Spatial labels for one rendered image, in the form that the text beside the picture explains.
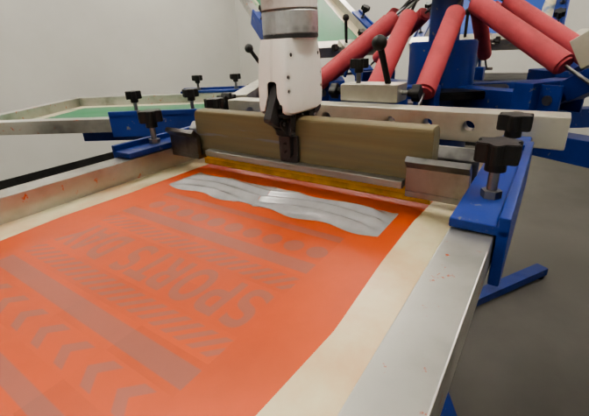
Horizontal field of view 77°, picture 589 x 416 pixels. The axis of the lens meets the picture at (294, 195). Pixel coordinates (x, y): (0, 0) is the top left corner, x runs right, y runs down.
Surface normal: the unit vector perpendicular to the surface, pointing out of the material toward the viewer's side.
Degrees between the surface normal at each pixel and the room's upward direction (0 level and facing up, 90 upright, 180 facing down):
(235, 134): 90
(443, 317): 0
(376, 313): 0
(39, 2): 90
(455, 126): 90
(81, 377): 0
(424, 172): 90
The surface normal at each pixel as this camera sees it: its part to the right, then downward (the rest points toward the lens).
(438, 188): -0.56, 0.33
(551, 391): -0.04, -0.93
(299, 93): 0.78, 0.25
